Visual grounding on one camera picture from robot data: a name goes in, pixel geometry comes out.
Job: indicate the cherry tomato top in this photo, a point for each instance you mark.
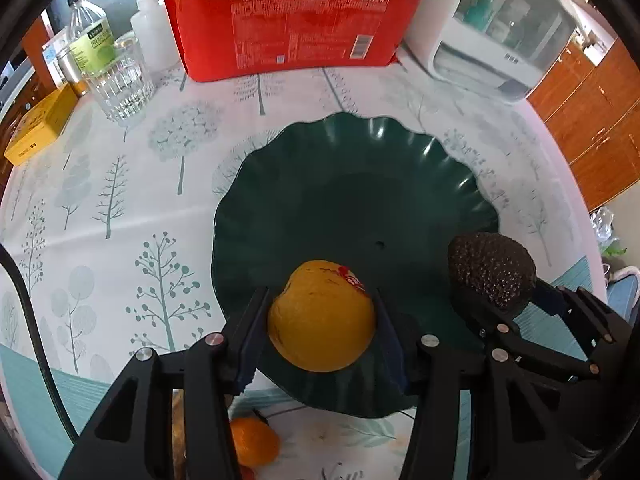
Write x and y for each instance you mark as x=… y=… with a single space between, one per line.
x=247 y=473

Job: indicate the red paper cup package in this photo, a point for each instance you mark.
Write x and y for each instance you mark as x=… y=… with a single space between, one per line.
x=221 y=39

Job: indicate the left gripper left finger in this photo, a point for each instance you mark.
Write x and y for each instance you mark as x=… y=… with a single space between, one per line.
x=129 y=434

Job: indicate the white countertop appliance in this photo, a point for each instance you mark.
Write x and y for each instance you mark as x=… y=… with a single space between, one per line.
x=499 y=48

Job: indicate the overripe brown banana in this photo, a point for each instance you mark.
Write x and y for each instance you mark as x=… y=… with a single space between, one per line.
x=178 y=437

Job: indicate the green label glass bottle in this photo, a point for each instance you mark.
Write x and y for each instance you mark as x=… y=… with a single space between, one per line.
x=90 y=37

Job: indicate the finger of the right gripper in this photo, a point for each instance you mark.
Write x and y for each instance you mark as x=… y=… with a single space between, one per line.
x=589 y=319
x=504 y=334

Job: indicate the small metal tin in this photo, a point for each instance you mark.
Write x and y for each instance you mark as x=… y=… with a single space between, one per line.
x=71 y=72

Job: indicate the clear drinking glass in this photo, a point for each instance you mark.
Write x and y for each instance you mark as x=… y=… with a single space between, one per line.
x=124 y=87

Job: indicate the dark green leaf plate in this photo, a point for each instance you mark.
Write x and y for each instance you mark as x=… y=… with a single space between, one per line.
x=364 y=192

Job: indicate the white squeeze bottle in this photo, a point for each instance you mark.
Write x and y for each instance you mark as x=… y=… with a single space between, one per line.
x=151 y=36

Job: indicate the yellow tin box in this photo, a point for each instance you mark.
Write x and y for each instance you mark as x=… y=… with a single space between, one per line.
x=42 y=125

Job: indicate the dark avocado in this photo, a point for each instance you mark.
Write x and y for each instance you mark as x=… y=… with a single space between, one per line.
x=492 y=268

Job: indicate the tangerine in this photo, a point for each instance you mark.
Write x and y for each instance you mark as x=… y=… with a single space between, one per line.
x=256 y=444

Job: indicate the wooden sideboard right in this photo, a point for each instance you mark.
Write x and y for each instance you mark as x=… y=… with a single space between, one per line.
x=592 y=111

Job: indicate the small card box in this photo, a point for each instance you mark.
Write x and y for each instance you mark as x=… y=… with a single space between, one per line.
x=49 y=52

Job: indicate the large yellow orange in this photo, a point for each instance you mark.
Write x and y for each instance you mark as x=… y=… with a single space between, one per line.
x=324 y=319

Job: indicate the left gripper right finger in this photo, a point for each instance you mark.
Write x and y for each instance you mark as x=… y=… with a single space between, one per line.
x=513 y=435

